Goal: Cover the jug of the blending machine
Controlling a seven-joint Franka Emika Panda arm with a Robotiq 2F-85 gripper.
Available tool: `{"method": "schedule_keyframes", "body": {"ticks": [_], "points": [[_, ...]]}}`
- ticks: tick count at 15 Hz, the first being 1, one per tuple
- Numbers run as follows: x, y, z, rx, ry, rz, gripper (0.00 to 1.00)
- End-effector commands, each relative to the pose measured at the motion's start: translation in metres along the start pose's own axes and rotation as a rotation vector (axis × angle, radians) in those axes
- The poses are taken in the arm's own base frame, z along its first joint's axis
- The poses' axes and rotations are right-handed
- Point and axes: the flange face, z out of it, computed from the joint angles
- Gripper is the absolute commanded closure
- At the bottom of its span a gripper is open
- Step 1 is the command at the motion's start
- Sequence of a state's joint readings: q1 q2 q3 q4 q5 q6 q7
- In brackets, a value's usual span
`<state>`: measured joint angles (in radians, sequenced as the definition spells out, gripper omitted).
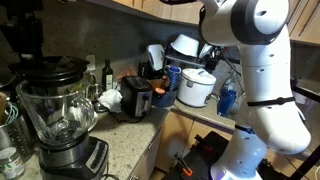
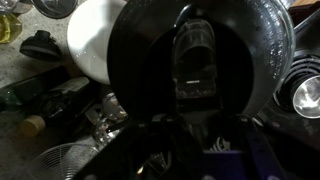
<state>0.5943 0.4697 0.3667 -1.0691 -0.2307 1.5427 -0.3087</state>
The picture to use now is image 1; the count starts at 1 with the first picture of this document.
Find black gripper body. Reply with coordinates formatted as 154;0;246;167
3;0;45;49

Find clear glass blender jug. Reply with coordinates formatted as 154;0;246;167
14;78;96;148

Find wooden spoon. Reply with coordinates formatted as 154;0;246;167
0;92;9;126

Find teal whisk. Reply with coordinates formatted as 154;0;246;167
4;101;20;126

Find clear glass jar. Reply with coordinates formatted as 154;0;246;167
84;71;103;101

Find dark olive oil bottle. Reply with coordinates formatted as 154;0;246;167
101;58;115;92

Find perforated steel utensil holder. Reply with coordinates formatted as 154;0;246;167
0;113;35;165

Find black two-slot toaster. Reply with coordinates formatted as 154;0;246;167
119;75;154;119

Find printed tin can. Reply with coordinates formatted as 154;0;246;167
0;147;26;180

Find silver black blender base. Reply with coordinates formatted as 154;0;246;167
37;133;110;180

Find wooden upper cabinets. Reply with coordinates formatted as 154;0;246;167
109;0;320;46

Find wooden cabinets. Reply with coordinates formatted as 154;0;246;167
109;0;320;46
128;106;242;180

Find white bowl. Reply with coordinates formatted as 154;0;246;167
170;33;201;58

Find dish rack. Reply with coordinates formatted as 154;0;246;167
164;49;218;70

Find wooden lower cabinets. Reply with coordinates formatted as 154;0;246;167
128;106;242;180

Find white lidded pot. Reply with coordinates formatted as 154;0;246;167
176;67;218;109

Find white dish in rack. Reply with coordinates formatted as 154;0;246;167
198;42;215;60

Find blue spray bottle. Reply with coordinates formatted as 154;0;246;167
216;78;239;119

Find black robot cart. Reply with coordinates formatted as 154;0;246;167
161;130;234;180

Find black tripod stand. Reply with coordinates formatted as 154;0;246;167
289;78;320;180

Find white wall outlet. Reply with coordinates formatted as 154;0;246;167
85;54;97;72

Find black toaster cable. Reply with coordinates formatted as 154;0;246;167
105;110;148;125

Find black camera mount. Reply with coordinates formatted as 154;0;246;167
203;46;231;73

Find black clamp orange handle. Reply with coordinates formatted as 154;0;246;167
173;151;195;178

